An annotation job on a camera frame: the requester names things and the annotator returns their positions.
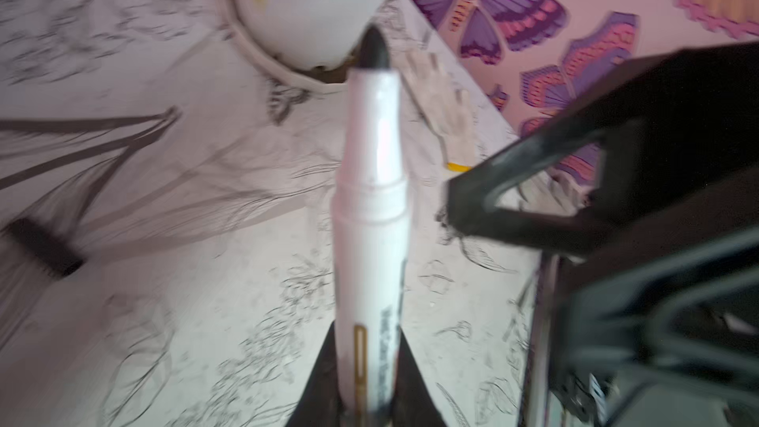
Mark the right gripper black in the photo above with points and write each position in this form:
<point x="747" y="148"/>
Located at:
<point x="677" y="141"/>

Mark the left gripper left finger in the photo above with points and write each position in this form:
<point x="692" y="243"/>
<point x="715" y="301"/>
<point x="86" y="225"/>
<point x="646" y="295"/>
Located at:
<point x="319" y="404"/>

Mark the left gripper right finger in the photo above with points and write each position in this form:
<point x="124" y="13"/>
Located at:
<point x="412" y="404"/>

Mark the black pen cap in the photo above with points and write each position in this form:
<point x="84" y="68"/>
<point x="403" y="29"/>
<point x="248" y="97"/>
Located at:
<point x="56" y="255"/>

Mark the potted green plant white pot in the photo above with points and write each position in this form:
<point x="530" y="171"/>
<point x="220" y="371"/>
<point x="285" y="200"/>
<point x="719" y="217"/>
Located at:
<point x="306" y="44"/>

